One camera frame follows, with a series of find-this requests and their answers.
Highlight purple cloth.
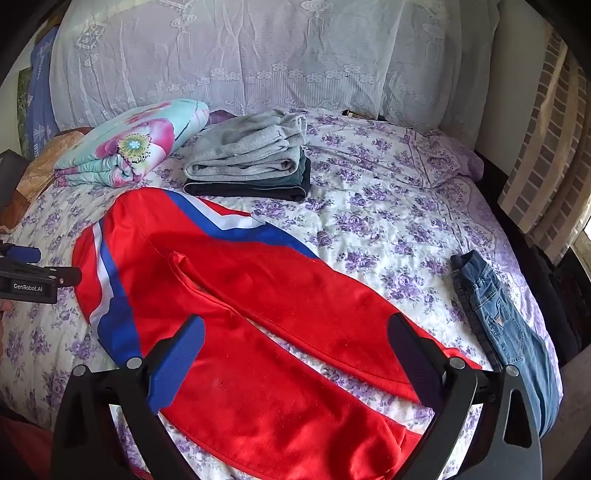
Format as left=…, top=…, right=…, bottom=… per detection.
left=208, top=109, right=241, bottom=127

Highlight purple floral bedsheet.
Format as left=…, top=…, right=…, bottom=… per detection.
left=0, top=108, right=564, bottom=480

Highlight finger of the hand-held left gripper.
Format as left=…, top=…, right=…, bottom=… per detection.
left=18, top=263, right=83, bottom=288
left=0, top=244, right=42, bottom=265

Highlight dark grey box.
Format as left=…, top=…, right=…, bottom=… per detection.
left=0, top=150, right=29, bottom=222

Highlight folded grey pants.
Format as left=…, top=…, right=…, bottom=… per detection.
left=185, top=109, right=309, bottom=178

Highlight purple floral pillow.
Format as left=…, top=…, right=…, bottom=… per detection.
left=406, top=127, right=483, bottom=188

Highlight folded dark green garment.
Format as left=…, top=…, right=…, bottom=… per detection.
left=259, top=154, right=312, bottom=190

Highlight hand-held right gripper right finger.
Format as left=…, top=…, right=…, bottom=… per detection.
left=388, top=314, right=543, bottom=480

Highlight green patterned cloth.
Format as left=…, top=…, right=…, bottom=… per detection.
left=16, top=69, right=33, bottom=148

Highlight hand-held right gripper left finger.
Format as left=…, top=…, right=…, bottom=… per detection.
left=50, top=315, right=206, bottom=480

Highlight red pants with striped waist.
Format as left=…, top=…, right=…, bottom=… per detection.
left=72, top=187, right=483, bottom=480

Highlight brick pattern curtain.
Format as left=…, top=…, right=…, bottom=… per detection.
left=496, top=28, right=591, bottom=264

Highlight folded floral blanket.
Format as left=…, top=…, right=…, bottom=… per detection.
left=53, top=98, right=211, bottom=188

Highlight white lace cover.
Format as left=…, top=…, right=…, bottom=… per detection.
left=48, top=0, right=502, bottom=134

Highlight folded black garment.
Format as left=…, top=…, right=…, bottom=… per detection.
left=184, top=178, right=309, bottom=202

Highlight red cloth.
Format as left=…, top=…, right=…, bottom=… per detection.
left=0, top=406, right=54, bottom=480

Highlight blue denim jeans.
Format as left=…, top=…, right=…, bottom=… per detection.
left=450, top=251, right=564, bottom=437

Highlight blue patterned cloth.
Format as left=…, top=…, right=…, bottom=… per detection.
left=25, top=25, right=61, bottom=160

